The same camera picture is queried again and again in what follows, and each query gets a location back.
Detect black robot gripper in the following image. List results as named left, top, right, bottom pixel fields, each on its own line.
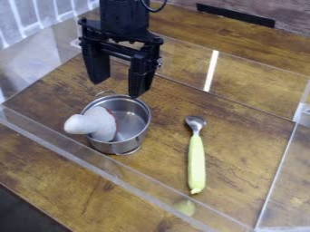
left=77, top=0, right=164, bottom=99

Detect small steel pot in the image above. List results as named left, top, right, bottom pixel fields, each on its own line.
left=81, top=91, right=151, bottom=155

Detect white toy mushroom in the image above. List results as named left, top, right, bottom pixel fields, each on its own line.
left=64, top=106, right=117, bottom=142

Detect black strip on table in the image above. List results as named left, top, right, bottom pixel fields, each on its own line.
left=196, top=3, right=276, bottom=28

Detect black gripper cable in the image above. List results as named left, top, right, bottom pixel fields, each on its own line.
left=139, top=0, right=168, bottom=14

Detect clear acrylic enclosure wall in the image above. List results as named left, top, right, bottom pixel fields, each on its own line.
left=0, top=6, right=310, bottom=232

